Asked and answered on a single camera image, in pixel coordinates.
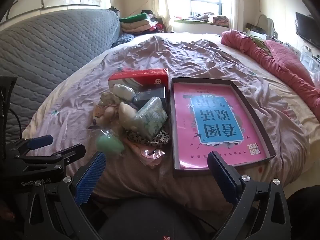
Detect dark patterned cloth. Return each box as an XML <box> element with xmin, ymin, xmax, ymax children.
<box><xmin>111</xmin><ymin>32</ymin><xmax>135</xmax><ymax>48</ymax></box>

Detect black cable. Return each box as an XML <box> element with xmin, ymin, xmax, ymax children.
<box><xmin>9</xmin><ymin>102</ymin><xmax>23</xmax><ymax>140</ymax></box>

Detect red and white tissue box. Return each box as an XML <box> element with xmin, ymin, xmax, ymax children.
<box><xmin>107</xmin><ymin>68</ymin><xmax>169</xmax><ymax>98</ymax></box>

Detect white cabinet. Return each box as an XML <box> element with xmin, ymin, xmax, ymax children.
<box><xmin>300</xmin><ymin>50</ymin><xmax>320</xmax><ymax>70</ymax></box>

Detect clothes on window sill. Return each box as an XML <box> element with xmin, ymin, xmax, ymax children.
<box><xmin>175</xmin><ymin>12</ymin><xmax>229</xmax><ymax>27</ymax></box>

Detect pink socks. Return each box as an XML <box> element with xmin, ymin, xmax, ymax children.
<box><xmin>124</xmin><ymin>140</ymin><xmax>165</xmax><ymax>167</ymax></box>

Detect large green patterned tissue pack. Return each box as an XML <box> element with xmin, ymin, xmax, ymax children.
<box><xmin>135</xmin><ymin>97</ymin><xmax>168</xmax><ymax>137</ymax></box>

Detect small green patterned tissue pack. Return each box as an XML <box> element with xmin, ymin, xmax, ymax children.
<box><xmin>112</xmin><ymin>84</ymin><xmax>137</xmax><ymax>103</ymax></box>

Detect cream plush toy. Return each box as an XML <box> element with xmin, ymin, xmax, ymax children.
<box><xmin>118</xmin><ymin>102</ymin><xmax>139</xmax><ymax>132</ymax></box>

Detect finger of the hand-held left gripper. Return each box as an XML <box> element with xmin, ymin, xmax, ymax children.
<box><xmin>17</xmin><ymin>144</ymin><xmax>87</xmax><ymax>170</ymax></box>
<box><xmin>6</xmin><ymin>134</ymin><xmax>54</xmax><ymax>155</ymax></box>

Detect grey quilted headboard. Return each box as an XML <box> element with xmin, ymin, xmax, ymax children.
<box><xmin>0</xmin><ymin>8</ymin><xmax>120</xmax><ymax>140</ymax></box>

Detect pink quilt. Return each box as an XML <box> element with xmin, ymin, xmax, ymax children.
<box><xmin>221</xmin><ymin>30</ymin><xmax>320</xmax><ymax>130</ymax></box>

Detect green cloth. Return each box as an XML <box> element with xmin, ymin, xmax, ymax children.
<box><xmin>244</xmin><ymin>31</ymin><xmax>270</xmax><ymax>53</ymax></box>

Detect pink book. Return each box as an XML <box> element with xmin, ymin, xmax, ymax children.
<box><xmin>173</xmin><ymin>82</ymin><xmax>267</xmax><ymax>169</ymax></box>

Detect cream curtain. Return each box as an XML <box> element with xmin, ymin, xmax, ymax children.
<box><xmin>147</xmin><ymin>0</ymin><xmax>175</xmax><ymax>33</ymax></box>
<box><xmin>231</xmin><ymin>0</ymin><xmax>260</xmax><ymax>34</ymax></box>

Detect dark blue box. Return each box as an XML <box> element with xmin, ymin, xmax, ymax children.
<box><xmin>134</xmin><ymin>85</ymin><xmax>167</xmax><ymax>110</ymax></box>

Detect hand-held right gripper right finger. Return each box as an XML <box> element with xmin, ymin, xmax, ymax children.
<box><xmin>207</xmin><ymin>151</ymin><xmax>293</xmax><ymax>240</ymax></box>

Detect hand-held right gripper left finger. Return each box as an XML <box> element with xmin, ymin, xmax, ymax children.
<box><xmin>26</xmin><ymin>151</ymin><xmax>107</xmax><ymax>240</ymax></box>

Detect white plastic bag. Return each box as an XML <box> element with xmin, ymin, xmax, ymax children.
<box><xmin>310</xmin><ymin>69</ymin><xmax>320</xmax><ymax>85</ymax></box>

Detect stack of folded clothes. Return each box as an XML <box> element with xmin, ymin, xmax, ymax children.
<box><xmin>119</xmin><ymin>10</ymin><xmax>165</xmax><ymax>34</ymax></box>

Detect purple bed blanket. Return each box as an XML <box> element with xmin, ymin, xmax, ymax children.
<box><xmin>32</xmin><ymin>34</ymin><xmax>295</xmax><ymax>205</ymax></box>

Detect green sponge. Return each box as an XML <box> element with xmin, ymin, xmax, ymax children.
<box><xmin>96</xmin><ymin>129</ymin><xmax>125</xmax><ymax>157</ymax></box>

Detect leopard print headband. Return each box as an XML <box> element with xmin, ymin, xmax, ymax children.
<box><xmin>125</xmin><ymin>130</ymin><xmax>171</xmax><ymax>147</ymax></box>

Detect white fan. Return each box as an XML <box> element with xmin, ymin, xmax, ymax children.
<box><xmin>257</xmin><ymin>14</ymin><xmax>277</xmax><ymax>37</ymax></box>

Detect black television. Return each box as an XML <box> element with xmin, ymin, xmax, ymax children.
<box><xmin>295</xmin><ymin>12</ymin><xmax>320</xmax><ymax>50</ymax></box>

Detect dark storage box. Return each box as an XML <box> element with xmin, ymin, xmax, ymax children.
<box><xmin>245</xmin><ymin>22</ymin><xmax>265</xmax><ymax>34</ymax></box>

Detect pink framed picture tray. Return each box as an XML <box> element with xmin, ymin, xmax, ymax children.
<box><xmin>170</xmin><ymin>77</ymin><xmax>277</xmax><ymax>178</ymax></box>

